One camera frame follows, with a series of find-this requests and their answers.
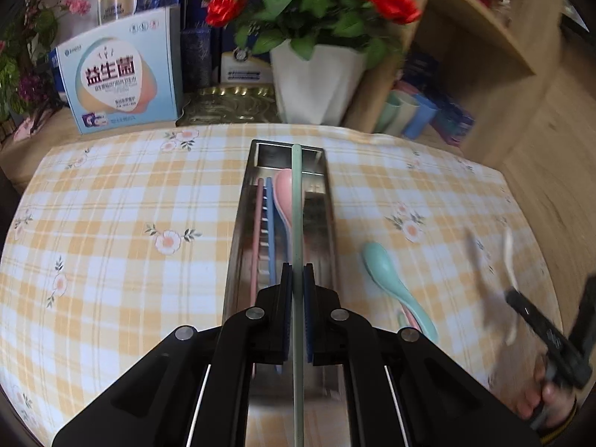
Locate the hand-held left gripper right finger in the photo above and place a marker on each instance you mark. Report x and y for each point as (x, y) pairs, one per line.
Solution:
(309, 298)

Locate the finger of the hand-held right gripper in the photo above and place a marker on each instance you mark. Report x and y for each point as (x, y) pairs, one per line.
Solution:
(586, 321)
(535, 319)

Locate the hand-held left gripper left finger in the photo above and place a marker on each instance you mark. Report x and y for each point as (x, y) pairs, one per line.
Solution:
(286, 298)

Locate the blue spoon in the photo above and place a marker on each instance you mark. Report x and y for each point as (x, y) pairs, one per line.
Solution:
(281, 247)

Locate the metal utensil tray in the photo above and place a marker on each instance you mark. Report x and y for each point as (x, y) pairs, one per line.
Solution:
(319, 237)

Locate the white spoon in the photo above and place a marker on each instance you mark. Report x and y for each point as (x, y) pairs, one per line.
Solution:
(510, 256)

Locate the teal spoon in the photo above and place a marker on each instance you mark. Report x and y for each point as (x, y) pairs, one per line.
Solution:
(379, 263)

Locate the pink chopstick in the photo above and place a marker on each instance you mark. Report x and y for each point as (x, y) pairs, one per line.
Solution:
(412, 320)
(258, 223)

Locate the green chopstick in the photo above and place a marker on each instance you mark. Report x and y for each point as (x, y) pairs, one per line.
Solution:
(297, 205)

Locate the blue chopstick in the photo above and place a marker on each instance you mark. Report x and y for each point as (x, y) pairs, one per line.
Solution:
(269, 205)

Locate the pink spoon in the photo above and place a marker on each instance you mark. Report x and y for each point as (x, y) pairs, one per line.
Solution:
(284, 191)

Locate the person's right forearm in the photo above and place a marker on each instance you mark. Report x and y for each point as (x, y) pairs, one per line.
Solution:
(565, 430)

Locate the person's right hand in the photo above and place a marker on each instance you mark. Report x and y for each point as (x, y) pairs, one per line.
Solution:
(556, 405)

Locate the yellow checkered floral tablecloth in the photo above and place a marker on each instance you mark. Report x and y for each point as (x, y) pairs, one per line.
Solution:
(139, 195)

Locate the green cup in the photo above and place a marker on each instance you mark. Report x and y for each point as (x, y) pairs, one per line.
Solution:
(386, 111)

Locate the gold embossed tray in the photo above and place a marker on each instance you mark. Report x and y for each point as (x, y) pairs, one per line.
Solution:
(223, 105)

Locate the beige cup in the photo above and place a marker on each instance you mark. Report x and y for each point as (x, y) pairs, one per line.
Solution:
(406, 114)

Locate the purple box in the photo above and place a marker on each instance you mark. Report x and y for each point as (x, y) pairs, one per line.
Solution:
(454, 123)

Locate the blue cup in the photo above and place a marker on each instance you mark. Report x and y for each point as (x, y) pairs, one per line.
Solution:
(421, 116)

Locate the white faceted flower pot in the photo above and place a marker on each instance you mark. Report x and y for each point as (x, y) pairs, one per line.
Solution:
(316, 84)

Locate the pink cup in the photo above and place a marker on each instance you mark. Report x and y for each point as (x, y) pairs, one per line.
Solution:
(404, 87)

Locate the blue white carton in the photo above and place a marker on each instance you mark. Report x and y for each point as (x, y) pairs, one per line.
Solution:
(244, 67)

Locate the dark blue illustrated box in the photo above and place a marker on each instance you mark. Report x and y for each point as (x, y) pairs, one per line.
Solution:
(421, 72)

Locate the tall dark blue box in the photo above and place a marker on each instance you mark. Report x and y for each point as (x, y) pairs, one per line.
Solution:
(195, 60)

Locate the light blue product box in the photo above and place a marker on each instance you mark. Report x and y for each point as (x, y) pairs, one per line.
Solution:
(116, 79)

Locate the wooden shelf unit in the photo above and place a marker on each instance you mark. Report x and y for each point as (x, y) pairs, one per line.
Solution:
(465, 32)

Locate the small pink pouch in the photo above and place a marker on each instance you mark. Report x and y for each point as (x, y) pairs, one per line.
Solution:
(30, 128)

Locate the clear perfume bottle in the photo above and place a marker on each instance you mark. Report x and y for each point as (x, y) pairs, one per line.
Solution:
(504, 9)

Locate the metal tumbler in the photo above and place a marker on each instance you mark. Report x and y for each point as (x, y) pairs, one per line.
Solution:
(116, 4)

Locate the pink blossom bouquet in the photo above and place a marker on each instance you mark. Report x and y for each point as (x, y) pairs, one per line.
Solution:
(77, 5)

